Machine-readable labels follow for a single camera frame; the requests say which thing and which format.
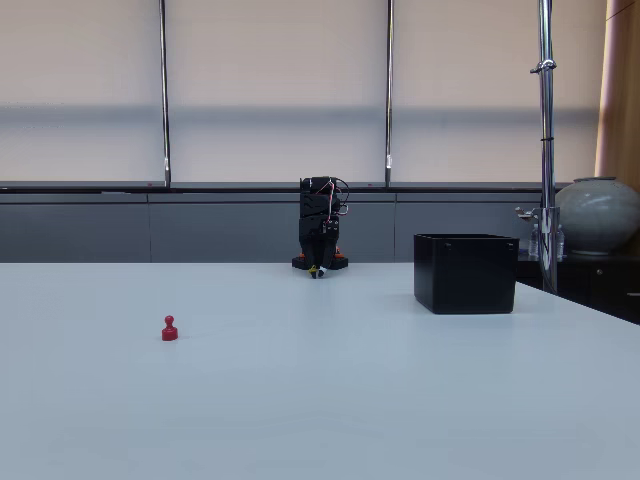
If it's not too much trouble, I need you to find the black open box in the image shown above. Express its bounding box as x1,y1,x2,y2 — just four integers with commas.
413,233,520,316

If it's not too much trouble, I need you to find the grey window ledge cabinet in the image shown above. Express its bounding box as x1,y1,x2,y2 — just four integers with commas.
0,180,554,265

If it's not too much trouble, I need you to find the beige roller blind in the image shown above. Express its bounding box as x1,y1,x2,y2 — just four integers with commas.
0,0,162,184
167,0,388,184
393,0,604,184

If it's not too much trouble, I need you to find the chrome stand pole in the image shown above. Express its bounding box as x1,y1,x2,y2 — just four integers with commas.
529,0,561,294

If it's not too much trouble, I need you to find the grey round ceramic vase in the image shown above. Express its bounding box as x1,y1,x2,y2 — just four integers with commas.
554,176,640,257

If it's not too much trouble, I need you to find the dark low cabinet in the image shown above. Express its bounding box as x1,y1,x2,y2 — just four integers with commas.
514,251,640,326

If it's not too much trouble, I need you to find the red white servo cable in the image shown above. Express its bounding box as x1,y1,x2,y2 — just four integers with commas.
319,177,352,232

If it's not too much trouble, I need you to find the brown wooden wall panel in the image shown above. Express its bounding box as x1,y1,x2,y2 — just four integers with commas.
593,0,640,182

